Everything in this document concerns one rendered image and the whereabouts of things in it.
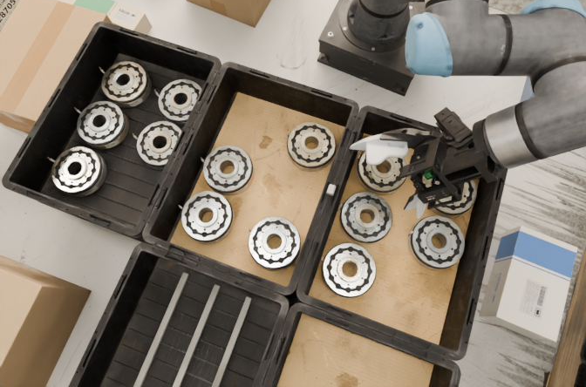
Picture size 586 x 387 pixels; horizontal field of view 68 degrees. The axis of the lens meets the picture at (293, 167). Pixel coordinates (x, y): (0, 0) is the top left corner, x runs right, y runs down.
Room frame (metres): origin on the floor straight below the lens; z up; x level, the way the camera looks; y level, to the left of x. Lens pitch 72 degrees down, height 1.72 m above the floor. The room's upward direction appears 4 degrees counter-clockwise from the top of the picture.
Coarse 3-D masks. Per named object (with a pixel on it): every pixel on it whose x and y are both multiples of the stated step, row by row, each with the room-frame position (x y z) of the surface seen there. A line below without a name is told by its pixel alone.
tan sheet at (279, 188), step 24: (240, 96) 0.47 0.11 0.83; (240, 120) 0.41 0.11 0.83; (264, 120) 0.41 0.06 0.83; (288, 120) 0.40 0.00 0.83; (312, 120) 0.40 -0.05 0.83; (216, 144) 0.36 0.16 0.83; (240, 144) 0.36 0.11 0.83; (264, 144) 0.35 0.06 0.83; (312, 144) 0.34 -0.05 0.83; (336, 144) 0.34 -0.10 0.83; (264, 168) 0.30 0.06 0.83; (288, 168) 0.29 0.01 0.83; (264, 192) 0.24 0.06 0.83; (288, 192) 0.24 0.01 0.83; (312, 192) 0.24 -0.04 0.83; (240, 216) 0.19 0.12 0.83; (264, 216) 0.19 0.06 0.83; (288, 216) 0.19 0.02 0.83; (312, 216) 0.18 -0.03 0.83; (192, 240) 0.15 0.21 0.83; (240, 240) 0.15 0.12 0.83; (240, 264) 0.10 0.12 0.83
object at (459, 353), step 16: (368, 112) 0.37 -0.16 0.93; (384, 112) 0.36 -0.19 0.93; (416, 128) 0.33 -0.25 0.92; (432, 128) 0.32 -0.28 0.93; (336, 192) 0.21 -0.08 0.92; (496, 192) 0.19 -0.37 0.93; (496, 208) 0.16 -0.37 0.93; (320, 224) 0.15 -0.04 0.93; (320, 240) 0.12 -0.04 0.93; (480, 256) 0.07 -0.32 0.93; (304, 272) 0.07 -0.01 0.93; (480, 272) 0.05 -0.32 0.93; (304, 288) 0.04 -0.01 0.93; (480, 288) 0.02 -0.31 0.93; (320, 304) 0.01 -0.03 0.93; (352, 320) -0.02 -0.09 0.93; (368, 320) -0.02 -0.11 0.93; (464, 320) -0.03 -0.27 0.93; (400, 336) -0.05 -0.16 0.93; (416, 336) -0.05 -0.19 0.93; (464, 336) -0.06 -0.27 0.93; (432, 352) -0.08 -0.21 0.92; (448, 352) -0.08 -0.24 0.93; (464, 352) -0.08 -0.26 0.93
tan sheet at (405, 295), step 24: (384, 168) 0.28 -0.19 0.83; (360, 192) 0.23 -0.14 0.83; (408, 192) 0.22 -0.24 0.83; (336, 216) 0.18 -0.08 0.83; (360, 216) 0.18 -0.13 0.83; (408, 216) 0.17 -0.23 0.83; (456, 216) 0.17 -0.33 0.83; (336, 240) 0.13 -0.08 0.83; (384, 240) 0.13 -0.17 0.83; (432, 240) 0.12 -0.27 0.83; (384, 264) 0.08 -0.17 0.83; (408, 264) 0.08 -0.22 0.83; (456, 264) 0.07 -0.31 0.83; (312, 288) 0.04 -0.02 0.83; (384, 288) 0.03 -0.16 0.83; (408, 288) 0.03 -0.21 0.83; (432, 288) 0.03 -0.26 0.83; (360, 312) -0.01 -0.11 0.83; (384, 312) -0.01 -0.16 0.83; (408, 312) -0.01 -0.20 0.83; (432, 312) -0.02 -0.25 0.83; (432, 336) -0.06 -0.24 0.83
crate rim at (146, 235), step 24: (264, 72) 0.47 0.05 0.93; (336, 96) 0.41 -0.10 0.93; (192, 144) 0.32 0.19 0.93; (336, 168) 0.25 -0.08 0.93; (168, 192) 0.23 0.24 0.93; (144, 240) 0.14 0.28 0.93; (312, 240) 0.12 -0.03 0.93; (216, 264) 0.09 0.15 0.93; (264, 288) 0.04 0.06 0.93; (288, 288) 0.04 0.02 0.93
